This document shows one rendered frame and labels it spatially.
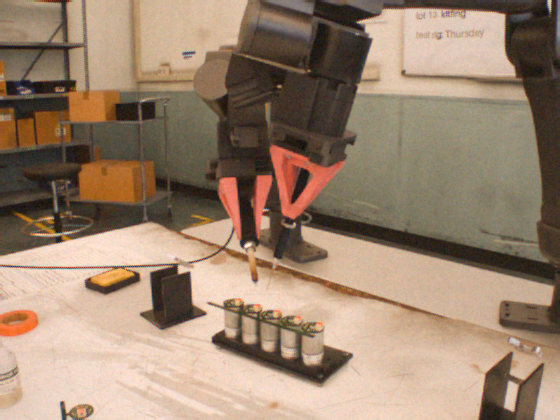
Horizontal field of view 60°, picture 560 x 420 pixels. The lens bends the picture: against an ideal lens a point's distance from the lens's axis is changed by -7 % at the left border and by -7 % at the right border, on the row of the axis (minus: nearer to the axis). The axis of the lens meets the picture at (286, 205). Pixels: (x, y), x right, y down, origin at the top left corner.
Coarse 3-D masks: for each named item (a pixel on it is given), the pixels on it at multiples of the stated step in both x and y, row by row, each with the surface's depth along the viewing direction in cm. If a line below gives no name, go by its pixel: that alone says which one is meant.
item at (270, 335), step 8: (272, 320) 58; (264, 328) 58; (272, 328) 58; (280, 328) 59; (264, 336) 58; (272, 336) 58; (280, 336) 59; (264, 344) 59; (272, 344) 58; (280, 344) 59
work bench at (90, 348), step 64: (0, 256) 95; (192, 256) 97; (64, 320) 70; (128, 320) 70; (192, 320) 71; (320, 320) 71; (384, 320) 71; (448, 320) 70; (64, 384) 54; (128, 384) 55; (192, 384) 55; (256, 384) 55; (384, 384) 55; (448, 384) 55; (512, 384) 54
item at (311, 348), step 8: (304, 336) 55; (320, 336) 55; (304, 344) 55; (312, 344) 55; (320, 344) 55; (304, 352) 56; (312, 352) 55; (320, 352) 55; (304, 360) 56; (312, 360) 55; (320, 360) 56
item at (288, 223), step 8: (296, 176) 55; (304, 176) 55; (296, 184) 55; (304, 184) 55; (296, 192) 55; (296, 200) 56; (288, 224) 56; (280, 232) 57; (288, 232) 57; (280, 240) 57; (280, 248) 58; (280, 256) 58
